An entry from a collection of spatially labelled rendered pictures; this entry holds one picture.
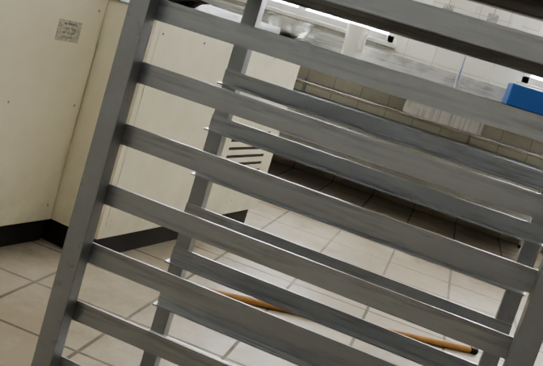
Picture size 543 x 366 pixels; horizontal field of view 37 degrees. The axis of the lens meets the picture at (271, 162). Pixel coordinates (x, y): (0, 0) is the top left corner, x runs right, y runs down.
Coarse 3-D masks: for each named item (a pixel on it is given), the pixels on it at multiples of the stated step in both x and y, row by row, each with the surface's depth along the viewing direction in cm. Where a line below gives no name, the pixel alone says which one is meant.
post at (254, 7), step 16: (256, 0) 150; (256, 16) 151; (240, 48) 152; (240, 64) 152; (224, 112) 154; (208, 144) 155; (224, 144) 157; (192, 192) 157; (208, 192) 158; (176, 240) 158; (192, 240) 158; (176, 272) 159; (160, 320) 161; (144, 352) 162
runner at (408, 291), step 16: (192, 208) 157; (224, 224) 155; (240, 224) 154; (272, 240) 152; (304, 256) 151; (320, 256) 150; (352, 272) 148; (368, 272) 148; (400, 288) 146; (416, 288) 145; (432, 304) 145; (448, 304) 144; (480, 320) 142; (496, 320) 142
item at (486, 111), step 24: (192, 24) 110; (216, 24) 109; (240, 24) 108; (264, 48) 107; (288, 48) 106; (312, 48) 105; (336, 72) 104; (360, 72) 104; (384, 72) 103; (408, 96) 102; (432, 96) 101; (456, 96) 100; (480, 120) 100; (504, 120) 99; (528, 120) 98
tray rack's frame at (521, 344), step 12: (528, 252) 140; (528, 264) 140; (540, 264) 120; (540, 276) 96; (540, 288) 96; (504, 300) 141; (516, 300) 141; (528, 300) 98; (540, 300) 96; (504, 312) 142; (516, 312) 141; (528, 312) 97; (540, 312) 96; (528, 324) 97; (540, 324) 96; (516, 336) 97; (528, 336) 97; (540, 336) 97; (516, 348) 97; (528, 348) 97; (480, 360) 143; (492, 360) 143; (504, 360) 123; (516, 360) 98; (528, 360) 97
